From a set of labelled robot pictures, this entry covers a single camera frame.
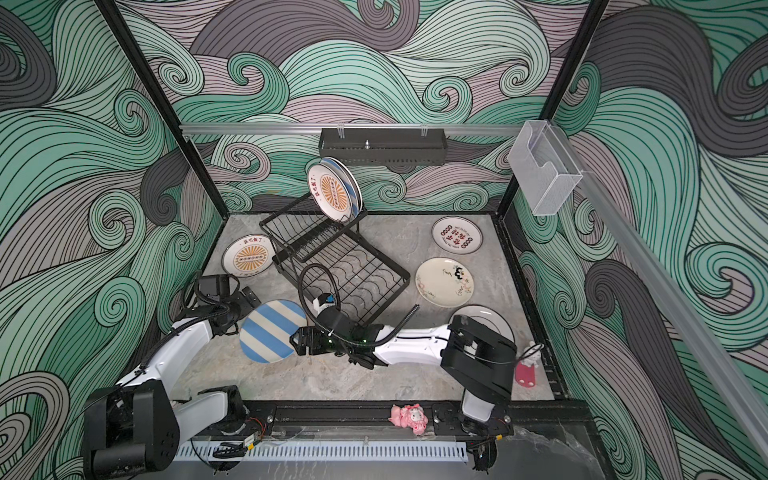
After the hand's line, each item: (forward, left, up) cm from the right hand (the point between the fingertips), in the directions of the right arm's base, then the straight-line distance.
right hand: (301, 341), depth 77 cm
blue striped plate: (+34, -14, +23) cm, 43 cm away
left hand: (+12, +20, -3) cm, 24 cm away
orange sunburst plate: (+35, +28, -9) cm, 46 cm away
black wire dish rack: (+31, -4, -8) cm, 32 cm away
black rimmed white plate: (+12, -55, -11) cm, 57 cm away
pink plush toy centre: (-16, -29, -6) cm, 34 cm away
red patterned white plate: (+46, -51, -11) cm, 69 cm away
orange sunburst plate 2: (+38, -6, +18) cm, 43 cm away
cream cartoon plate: (+24, -42, -9) cm, 49 cm away
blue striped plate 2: (+6, +14, -9) cm, 18 cm away
